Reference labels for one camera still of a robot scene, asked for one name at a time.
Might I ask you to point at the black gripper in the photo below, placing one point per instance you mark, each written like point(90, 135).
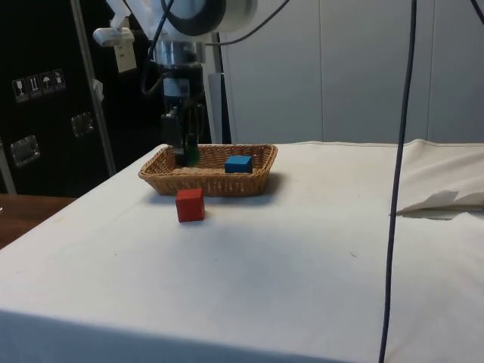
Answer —
point(177, 87)

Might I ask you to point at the green ball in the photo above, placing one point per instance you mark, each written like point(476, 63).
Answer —
point(194, 156)

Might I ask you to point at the blue cube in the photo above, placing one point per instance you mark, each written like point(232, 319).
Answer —
point(238, 165)

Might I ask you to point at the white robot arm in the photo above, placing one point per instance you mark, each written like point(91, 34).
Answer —
point(211, 15)

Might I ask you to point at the wicker basket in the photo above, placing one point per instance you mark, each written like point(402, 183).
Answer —
point(211, 183)

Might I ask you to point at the red cube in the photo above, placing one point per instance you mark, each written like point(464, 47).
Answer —
point(190, 206)

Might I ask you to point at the pale locker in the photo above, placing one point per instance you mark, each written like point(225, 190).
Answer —
point(272, 83)

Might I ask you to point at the black cabinet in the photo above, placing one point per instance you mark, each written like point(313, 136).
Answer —
point(45, 113)

